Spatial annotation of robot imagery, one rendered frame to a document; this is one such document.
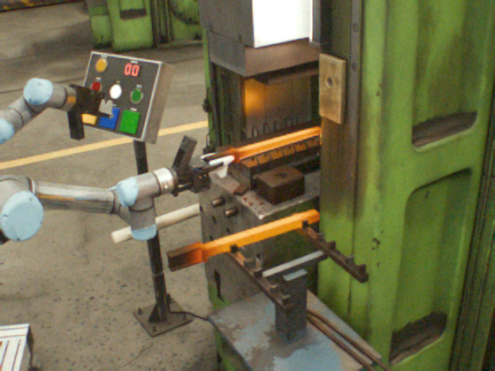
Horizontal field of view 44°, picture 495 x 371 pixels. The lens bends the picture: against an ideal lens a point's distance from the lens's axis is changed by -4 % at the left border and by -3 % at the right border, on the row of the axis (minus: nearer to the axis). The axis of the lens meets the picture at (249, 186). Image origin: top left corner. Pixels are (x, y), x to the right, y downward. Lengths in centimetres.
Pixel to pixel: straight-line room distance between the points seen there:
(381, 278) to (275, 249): 32
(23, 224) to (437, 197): 117
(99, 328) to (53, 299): 34
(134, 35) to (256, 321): 532
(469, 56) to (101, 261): 217
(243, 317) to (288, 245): 28
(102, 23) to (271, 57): 530
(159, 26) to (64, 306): 422
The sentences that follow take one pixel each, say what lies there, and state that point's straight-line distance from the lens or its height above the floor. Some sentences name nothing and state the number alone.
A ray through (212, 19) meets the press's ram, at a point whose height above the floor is 140.
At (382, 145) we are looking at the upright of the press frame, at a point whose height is 117.
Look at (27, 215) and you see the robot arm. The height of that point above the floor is 107.
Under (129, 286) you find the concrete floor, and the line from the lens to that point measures 310.
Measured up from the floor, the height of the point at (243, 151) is 101.
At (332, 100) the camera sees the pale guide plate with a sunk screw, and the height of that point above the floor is 124.
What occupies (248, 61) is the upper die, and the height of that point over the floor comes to 131.
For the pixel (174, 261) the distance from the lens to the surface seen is 154.
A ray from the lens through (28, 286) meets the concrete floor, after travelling 325.
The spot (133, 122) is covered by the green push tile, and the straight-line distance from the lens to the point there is 222.
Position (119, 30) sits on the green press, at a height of 24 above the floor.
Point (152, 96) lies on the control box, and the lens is 219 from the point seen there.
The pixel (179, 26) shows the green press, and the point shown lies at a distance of 680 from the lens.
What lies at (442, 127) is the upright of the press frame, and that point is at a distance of 182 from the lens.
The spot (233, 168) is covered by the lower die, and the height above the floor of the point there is 95.
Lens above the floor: 184
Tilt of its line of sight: 28 degrees down
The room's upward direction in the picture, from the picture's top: 2 degrees counter-clockwise
